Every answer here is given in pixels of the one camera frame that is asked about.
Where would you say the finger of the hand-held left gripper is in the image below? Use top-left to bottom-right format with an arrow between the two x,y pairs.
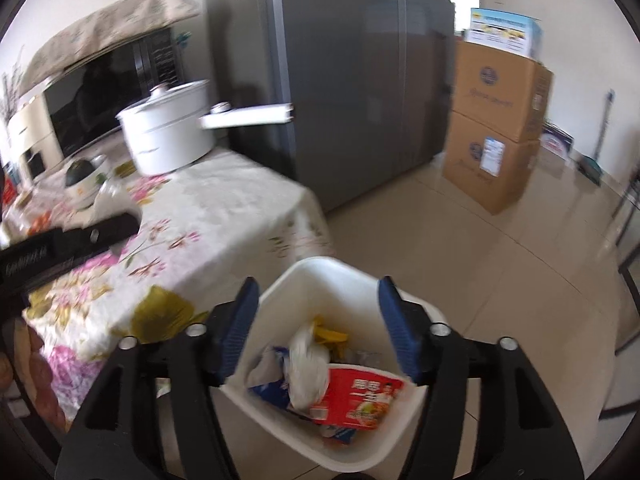
55,212 -> 142,262

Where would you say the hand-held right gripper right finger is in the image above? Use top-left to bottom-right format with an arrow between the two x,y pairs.
377,276 -> 583,480

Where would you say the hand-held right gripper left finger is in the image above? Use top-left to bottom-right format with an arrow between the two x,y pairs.
55,276 -> 261,480

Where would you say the yellow wrapper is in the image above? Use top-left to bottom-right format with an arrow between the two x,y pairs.
312,315 -> 351,346

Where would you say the crushed dark blue carton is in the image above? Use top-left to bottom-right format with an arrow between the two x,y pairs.
247,345 -> 293,406

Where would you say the white carton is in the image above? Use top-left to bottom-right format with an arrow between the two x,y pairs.
285,322 -> 331,411

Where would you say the red instant noodle cup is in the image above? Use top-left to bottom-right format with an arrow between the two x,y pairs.
310,365 -> 405,432

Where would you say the white trash bin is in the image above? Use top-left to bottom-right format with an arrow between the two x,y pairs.
220,256 -> 451,473

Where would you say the white ceramic bowl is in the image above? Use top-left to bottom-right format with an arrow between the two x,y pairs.
65,155 -> 111,207

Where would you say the dark green squash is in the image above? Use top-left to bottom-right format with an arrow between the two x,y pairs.
66,158 -> 96,186

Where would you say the white electric pot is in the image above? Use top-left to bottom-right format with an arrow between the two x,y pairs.
116,79 -> 293,177

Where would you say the floral tablecloth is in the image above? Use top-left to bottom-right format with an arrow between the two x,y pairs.
0,147 -> 337,431

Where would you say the cream air fryer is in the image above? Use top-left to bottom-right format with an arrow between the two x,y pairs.
5,95 -> 66,186

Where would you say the black microwave oven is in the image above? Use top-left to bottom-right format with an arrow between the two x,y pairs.
42,27 -> 176,161

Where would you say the glass pot lid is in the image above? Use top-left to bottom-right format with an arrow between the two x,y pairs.
117,80 -> 211,121

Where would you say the cardboard box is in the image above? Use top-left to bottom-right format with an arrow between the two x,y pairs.
452,40 -> 555,143
441,110 -> 542,216

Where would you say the floral cloth cover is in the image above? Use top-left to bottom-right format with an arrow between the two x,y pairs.
22,0 -> 200,96

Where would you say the white and blue package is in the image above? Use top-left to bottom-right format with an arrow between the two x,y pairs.
539,125 -> 575,163

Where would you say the grey refrigerator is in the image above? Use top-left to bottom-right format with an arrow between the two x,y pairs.
204,0 -> 458,216

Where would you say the broom with green head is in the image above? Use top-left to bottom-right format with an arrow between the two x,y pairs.
575,89 -> 616,186

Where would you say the blue and white box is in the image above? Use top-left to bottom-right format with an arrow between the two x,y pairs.
462,7 -> 543,61

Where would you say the black metal chair frame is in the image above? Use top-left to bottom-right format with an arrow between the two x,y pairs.
600,170 -> 640,421

